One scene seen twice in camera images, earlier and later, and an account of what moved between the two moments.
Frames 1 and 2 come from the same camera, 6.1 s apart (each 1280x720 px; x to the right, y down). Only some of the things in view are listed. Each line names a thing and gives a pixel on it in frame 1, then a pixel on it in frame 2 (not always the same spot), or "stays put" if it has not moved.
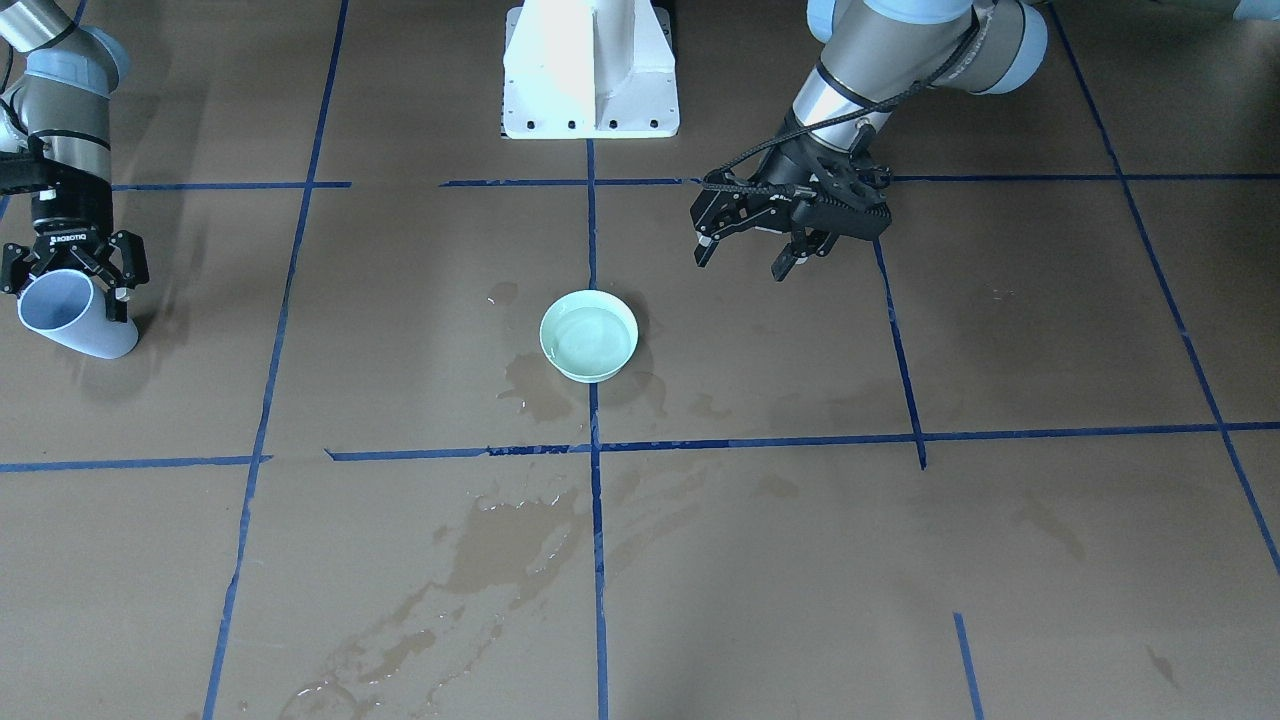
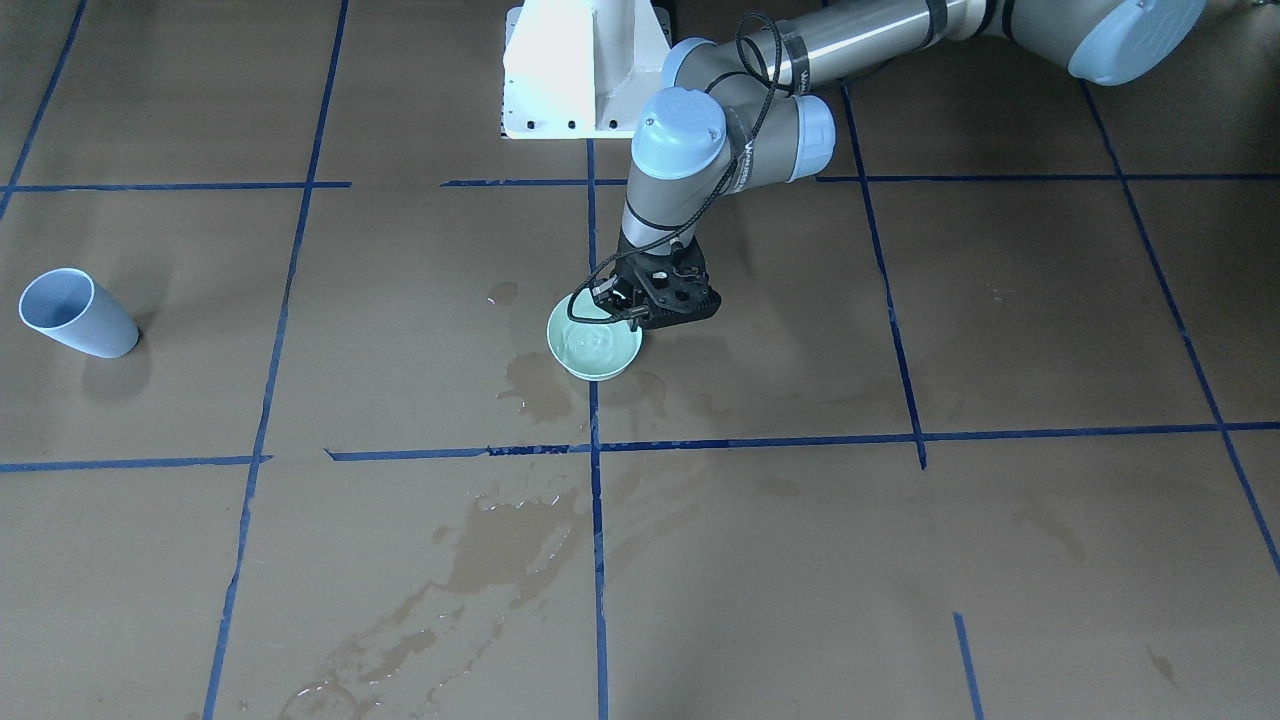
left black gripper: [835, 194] -> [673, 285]
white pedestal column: [589, 69] stays put
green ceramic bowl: [589, 336] stays put
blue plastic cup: [70, 307] stays put
